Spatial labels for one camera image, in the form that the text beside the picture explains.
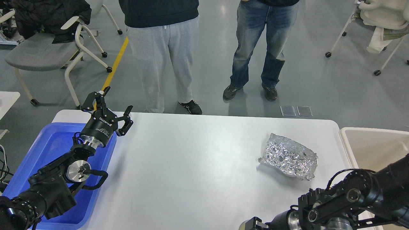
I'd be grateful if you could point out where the white side table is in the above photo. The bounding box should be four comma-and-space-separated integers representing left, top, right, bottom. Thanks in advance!
0, 91, 20, 140

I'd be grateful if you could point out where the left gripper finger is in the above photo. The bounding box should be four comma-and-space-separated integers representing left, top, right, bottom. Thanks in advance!
80, 86, 111, 117
112, 105, 133, 136

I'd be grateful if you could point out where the left floor metal plate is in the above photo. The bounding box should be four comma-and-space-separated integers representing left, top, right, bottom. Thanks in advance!
280, 106, 297, 117

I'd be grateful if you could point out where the black jacket on chair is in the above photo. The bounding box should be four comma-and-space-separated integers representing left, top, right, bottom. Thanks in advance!
11, 0, 92, 44

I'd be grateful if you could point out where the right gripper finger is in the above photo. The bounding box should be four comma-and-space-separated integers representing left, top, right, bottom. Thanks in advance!
238, 217, 269, 230

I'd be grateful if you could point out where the beige plastic bin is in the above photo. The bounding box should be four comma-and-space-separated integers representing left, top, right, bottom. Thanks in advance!
339, 127, 409, 171

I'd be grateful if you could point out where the person in grey sweatpants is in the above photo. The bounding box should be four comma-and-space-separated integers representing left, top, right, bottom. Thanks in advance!
119, 0, 203, 115

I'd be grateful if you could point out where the floor metal plate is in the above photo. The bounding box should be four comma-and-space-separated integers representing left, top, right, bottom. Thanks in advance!
297, 106, 313, 117
280, 106, 297, 117

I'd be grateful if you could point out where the grey office chair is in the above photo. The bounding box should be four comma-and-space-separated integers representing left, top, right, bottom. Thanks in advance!
5, 16, 112, 109

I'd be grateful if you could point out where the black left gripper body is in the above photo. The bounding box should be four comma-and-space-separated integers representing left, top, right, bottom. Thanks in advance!
80, 111, 118, 148

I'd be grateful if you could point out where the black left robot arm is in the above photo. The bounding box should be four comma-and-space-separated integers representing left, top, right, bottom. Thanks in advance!
1, 86, 134, 230

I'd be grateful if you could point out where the right floor metal plate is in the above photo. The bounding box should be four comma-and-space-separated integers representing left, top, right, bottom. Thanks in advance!
297, 106, 313, 117

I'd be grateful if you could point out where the crumpled silver foil bag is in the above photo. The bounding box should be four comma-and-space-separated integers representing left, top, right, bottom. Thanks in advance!
258, 133, 318, 180

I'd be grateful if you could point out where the white chair with cloth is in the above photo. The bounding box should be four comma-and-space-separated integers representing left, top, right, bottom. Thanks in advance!
325, 0, 409, 76

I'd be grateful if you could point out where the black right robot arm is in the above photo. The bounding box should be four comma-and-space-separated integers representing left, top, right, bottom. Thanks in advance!
239, 156, 409, 230

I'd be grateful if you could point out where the person in blue jeans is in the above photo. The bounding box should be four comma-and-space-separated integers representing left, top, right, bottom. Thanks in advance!
222, 0, 300, 102

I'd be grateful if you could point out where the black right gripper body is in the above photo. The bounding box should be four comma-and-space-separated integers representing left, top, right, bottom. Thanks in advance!
265, 209, 302, 230

